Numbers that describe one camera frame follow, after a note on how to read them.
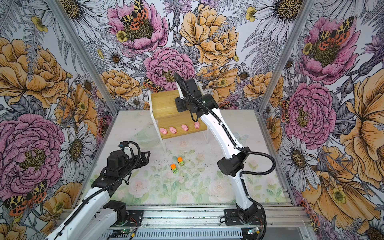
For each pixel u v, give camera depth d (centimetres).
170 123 93
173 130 87
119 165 62
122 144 72
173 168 89
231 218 73
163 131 87
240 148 51
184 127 88
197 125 89
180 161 92
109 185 55
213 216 76
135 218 73
